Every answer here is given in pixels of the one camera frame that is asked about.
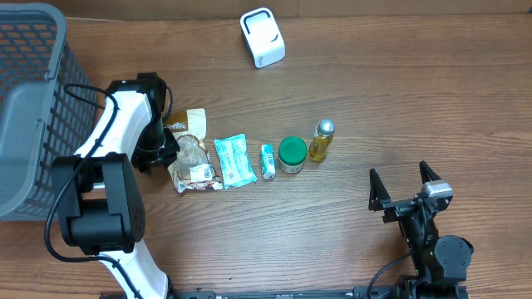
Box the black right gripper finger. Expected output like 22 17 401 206
368 169 391 211
419 160 441 184

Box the brown snack bag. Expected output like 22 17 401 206
164 108 223 194

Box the yellow dish soap bottle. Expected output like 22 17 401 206
308 119 336 162

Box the teal wipes packet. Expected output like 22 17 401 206
214 134 258 189

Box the green lid jar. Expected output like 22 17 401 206
278 136 308 174

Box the small teal carton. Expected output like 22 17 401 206
259 145 276 180

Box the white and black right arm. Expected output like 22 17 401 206
366 161 474 299

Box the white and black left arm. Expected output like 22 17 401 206
44 72 180 298

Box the white barcode scanner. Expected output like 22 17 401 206
239 7 286 69

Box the grey plastic mesh basket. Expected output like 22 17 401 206
1 3 96 221

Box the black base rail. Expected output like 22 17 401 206
99 287 470 299

